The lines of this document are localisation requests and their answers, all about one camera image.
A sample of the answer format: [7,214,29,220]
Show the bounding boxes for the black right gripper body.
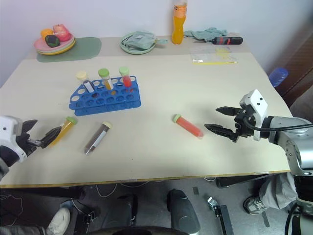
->
[230,105,255,143]

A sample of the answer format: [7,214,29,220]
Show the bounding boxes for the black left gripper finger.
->
[22,119,39,135]
[39,126,63,149]

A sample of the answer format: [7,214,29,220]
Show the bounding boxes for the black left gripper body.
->
[15,133,42,158]

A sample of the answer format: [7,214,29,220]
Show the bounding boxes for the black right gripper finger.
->
[215,106,243,117]
[203,123,233,141]

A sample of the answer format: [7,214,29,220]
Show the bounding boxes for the blue plastic test tube rack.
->
[69,75,142,117]

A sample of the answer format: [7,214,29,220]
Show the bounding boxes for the black table crossbar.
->
[216,173,277,189]

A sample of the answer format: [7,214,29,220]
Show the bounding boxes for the clear yellow zip bag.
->
[190,46,239,66]

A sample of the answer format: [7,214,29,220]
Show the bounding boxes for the blue ribbed container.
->
[268,68,290,88]

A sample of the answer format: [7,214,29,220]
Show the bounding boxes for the black red hand tool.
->
[193,36,244,46]

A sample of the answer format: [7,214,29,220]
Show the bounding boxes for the grey trouser leg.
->
[258,172,298,210]

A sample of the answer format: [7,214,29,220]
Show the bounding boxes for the brown wooden furniture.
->
[278,36,313,107]

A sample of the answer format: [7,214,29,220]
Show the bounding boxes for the yellow plate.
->
[36,38,77,56]

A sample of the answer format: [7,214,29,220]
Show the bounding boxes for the grey white sneaker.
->
[243,195,268,216]

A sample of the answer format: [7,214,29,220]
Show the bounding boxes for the teal cloth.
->
[183,27,229,41]

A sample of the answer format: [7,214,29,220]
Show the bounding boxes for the pink plate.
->
[34,32,75,51]

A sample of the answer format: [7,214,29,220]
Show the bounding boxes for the white shoe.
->
[46,207,72,235]

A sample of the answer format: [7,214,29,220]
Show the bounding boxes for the dark green toy fruit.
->
[45,34,61,48]

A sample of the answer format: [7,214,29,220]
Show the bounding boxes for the dark rounded shape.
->
[167,188,200,234]

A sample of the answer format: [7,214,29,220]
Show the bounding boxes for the green placemat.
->
[36,37,103,63]

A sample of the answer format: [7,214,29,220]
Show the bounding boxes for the orange toy fruit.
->
[40,28,54,40]

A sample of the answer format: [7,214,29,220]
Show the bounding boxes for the orange drink bottle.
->
[171,0,189,45]

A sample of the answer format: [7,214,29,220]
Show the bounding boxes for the red toy fruit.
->
[52,23,69,42]

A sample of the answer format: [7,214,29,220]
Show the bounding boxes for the light green plate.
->
[119,31,157,55]

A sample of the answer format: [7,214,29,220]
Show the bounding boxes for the light green folded pouch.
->
[123,31,169,50]

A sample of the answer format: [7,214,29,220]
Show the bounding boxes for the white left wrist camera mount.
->
[0,115,28,163]

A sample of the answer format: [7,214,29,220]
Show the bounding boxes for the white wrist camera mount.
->
[239,89,269,141]
[0,115,28,163]

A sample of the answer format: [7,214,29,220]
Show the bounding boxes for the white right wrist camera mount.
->
[239,89,269,141]

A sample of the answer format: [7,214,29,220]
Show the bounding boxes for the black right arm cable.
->
[244,117,313,131]

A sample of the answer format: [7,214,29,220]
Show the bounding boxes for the white cable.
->
[95,180,147,199]

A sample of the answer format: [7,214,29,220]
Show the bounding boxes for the black metal bracket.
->
[207,196,235,235]

